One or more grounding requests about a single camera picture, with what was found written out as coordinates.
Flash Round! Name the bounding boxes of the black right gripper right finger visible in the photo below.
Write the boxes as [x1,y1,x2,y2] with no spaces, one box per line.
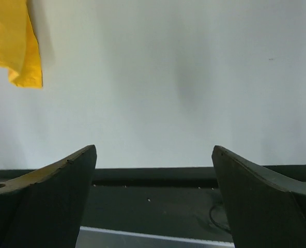
[212,146,306,247]

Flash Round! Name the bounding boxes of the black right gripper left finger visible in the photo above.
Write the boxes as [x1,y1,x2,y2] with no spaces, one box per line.
[0,145,96,247]

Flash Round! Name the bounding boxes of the yellow shorts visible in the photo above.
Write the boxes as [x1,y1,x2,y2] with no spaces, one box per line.
[0,1,43,88]

